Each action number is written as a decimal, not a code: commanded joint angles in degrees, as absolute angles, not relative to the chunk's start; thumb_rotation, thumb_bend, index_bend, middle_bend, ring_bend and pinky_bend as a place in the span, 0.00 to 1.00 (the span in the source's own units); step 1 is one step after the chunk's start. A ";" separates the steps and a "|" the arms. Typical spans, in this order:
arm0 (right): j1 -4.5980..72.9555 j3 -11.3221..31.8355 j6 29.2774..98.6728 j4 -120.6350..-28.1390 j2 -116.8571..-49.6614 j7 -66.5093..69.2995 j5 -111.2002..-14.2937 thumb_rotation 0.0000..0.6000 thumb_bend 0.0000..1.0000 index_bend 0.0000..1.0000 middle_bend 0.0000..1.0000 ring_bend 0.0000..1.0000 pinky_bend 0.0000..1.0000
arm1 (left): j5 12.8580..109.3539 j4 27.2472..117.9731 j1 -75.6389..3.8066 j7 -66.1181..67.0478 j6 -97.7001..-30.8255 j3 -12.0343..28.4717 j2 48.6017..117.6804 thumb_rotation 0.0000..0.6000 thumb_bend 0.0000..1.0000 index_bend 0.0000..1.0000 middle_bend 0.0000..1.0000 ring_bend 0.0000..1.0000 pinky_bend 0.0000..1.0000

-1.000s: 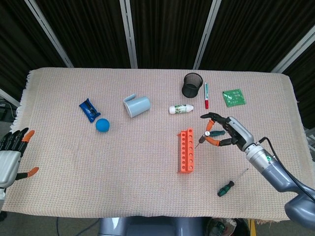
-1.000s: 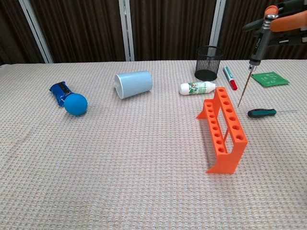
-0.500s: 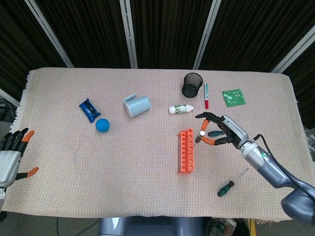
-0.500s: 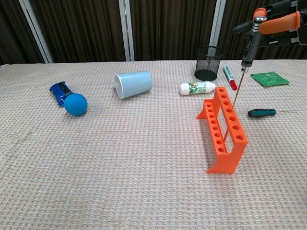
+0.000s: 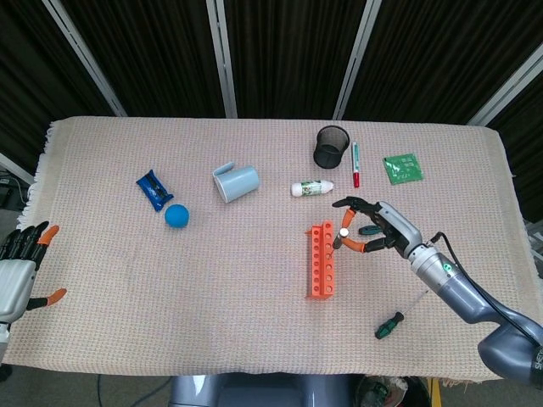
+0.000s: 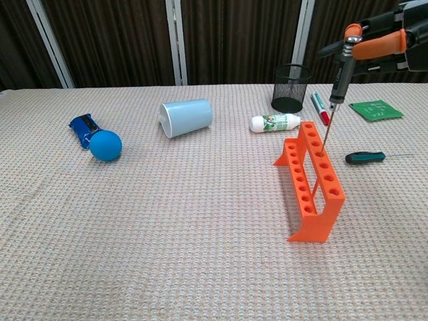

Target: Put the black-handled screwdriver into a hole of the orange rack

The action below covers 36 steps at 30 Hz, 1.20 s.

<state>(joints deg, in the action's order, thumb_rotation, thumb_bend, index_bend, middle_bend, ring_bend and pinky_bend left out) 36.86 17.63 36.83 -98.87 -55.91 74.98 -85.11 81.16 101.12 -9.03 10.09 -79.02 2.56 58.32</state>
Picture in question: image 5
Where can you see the black mesh pen cup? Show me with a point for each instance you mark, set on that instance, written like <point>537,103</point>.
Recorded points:
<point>331,159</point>

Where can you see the blue snack packet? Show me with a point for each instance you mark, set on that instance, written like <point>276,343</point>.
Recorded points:
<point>155,191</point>

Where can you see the white bottle green label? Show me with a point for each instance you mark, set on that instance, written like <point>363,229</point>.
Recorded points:
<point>309,188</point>

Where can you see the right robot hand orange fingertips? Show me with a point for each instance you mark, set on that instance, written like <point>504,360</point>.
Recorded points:
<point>399,229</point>

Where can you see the black silver precision screwdriver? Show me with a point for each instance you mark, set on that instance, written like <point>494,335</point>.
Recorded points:
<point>343,232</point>

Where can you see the white screen frame post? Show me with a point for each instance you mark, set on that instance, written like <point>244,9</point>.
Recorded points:
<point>85,59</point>
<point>15,167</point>
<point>358,59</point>
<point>505,93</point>
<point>222,59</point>

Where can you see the orange test tube rack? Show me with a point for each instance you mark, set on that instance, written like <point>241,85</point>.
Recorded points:
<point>316,263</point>

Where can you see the light blue plastic cup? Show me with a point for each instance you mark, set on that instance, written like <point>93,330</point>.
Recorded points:
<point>237,182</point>

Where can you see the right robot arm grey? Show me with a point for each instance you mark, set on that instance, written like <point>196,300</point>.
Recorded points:
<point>458,288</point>

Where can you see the bin with scraps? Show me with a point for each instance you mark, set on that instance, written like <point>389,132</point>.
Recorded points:
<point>390,392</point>

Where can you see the white marker red cap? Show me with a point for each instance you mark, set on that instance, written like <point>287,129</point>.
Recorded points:
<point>356,169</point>

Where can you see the blue ball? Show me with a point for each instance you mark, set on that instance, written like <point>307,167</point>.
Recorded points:
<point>177,216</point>

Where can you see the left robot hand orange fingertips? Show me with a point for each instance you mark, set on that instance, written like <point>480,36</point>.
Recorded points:
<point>15,284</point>

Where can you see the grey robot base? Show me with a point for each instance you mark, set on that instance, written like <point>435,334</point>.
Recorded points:
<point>254,392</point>

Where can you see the beige woven tablecloth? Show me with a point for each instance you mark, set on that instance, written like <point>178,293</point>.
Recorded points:
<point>233,275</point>

